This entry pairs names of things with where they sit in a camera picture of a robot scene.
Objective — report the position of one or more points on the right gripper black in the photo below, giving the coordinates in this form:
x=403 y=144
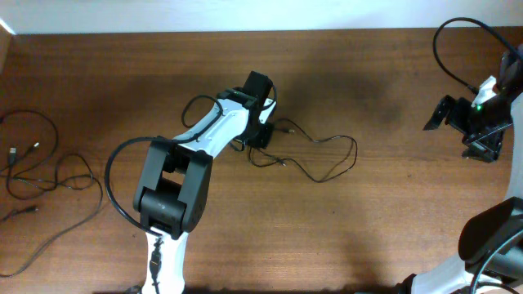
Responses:
x=456 y=118

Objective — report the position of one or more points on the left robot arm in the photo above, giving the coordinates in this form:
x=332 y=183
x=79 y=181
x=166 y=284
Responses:
x=173 y=188

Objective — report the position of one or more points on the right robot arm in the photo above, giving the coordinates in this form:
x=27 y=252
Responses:
x=489 y=255

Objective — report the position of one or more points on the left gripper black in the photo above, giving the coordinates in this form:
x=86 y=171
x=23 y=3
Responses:
x=264 y=135

